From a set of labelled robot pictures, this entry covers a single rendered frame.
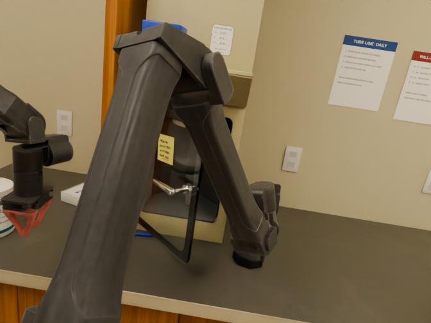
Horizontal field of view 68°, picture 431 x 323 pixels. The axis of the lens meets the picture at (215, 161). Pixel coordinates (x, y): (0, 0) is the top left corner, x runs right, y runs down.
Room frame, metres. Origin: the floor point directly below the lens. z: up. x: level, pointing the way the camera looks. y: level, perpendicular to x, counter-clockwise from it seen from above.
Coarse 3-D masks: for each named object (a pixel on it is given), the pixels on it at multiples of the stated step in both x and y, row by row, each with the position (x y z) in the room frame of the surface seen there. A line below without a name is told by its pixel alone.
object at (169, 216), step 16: (176, 128) 0.82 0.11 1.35; (176, 144) 0.82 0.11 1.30; (192, 144) 0.77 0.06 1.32; (176, 160) 0.81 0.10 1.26; (192, 160) 0.76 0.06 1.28; (160, 176) 0.86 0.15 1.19; (176, 176) 0.80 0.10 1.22; (192, 176) 0.76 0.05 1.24; (160, 192) 0.85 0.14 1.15; (192, 192) 0.75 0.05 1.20; (144, 208) 0.91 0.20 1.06; (160, 208) 0.85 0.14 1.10; (176, 208) 0.79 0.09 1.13; (192, 208) 0.75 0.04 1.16; (144, 224) 0.90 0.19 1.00; (160, 224) 0.84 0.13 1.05; (176, 224) 0.79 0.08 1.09; (192, 224) 0.74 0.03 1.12; (160, 240) 0.83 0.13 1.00; (176, 240) 0.78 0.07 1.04; (176, 256) 0.77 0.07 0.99
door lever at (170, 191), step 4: (156, 180) 0.79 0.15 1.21; (160, 180) 0.79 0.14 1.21; (156, 184) 0.78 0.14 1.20; (160, 184) 0.77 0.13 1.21; (164, 184) 0.77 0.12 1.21; (160, 188) 0.77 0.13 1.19; (164, 188) 0.75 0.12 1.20; (168, 188) 0.75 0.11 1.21; (172, 188) 0.75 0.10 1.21; (180, 188) 0.76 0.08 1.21; (184, 188) 0.77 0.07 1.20; (168, 192) 0.74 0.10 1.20; (172, 192) 0.73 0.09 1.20; (176, 192) 0.75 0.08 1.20; (180, 192) 0.76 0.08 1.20; (184, 192) 0.77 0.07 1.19
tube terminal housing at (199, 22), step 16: (160, 0) 0.97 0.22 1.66; (176, 0) 0.97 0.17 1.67; (192, 0) 0.97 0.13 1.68; (208, 0) 0.97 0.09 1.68; (224, 0) 0.97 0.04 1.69; (240, 0) 0.97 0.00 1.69; (256, 0) 0.97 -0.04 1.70; (160, 16) 0.97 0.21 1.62; (176, 16) 0.97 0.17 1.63; (192, 16) 0.97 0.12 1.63; (208, 16) 0.97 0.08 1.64; (224, 16) 0.97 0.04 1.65; (240, 16) 0.97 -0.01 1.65; (256, 16) 0.97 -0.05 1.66; (192, 32) 0.97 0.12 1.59; (208, 32) 0.97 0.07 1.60; (240, 32) 0.97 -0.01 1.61; (256, 32) 0.97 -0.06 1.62; (240, 48) 0.97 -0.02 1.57; (240, 64) 0.97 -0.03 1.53; (224, 112) 0.97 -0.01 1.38; (240, 112) 0.97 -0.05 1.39; (240, 128) 0.97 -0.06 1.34; (208, 224) 0.97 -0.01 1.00; (224, 224) 0.96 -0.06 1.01; (208, 240) 0.97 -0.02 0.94
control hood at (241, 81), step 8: (232, 72) 0.85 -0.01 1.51; (240, 72) 0.85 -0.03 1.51; (248, 72) 0.91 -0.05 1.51; (232, 80) 0.87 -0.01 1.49; (240, 80) 0.86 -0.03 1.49; (248, 80) 0.86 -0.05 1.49; (240, 88) 0.88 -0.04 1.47; (248, 88) 0.88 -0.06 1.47; (232, 96) 0.91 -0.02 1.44; (240, 96) 0.91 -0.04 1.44; (248, 96) 0.91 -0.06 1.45; (224, 104) 0.94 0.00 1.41; (232, 104) 0.94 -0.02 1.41; (240, 104) 0.93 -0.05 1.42
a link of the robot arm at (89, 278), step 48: (144, 48) 0.38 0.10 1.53; (192, 48) 0.43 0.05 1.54; (144, 96) 0.35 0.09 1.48; (96, 144) 0.33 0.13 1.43; (144, 144) 0.33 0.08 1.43; (96, 192) 0.28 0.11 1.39; (144, 192) 0.32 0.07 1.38; (96, 240) 0.25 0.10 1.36; (48, 288) 0.24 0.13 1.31; (96, 288) 0.24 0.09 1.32
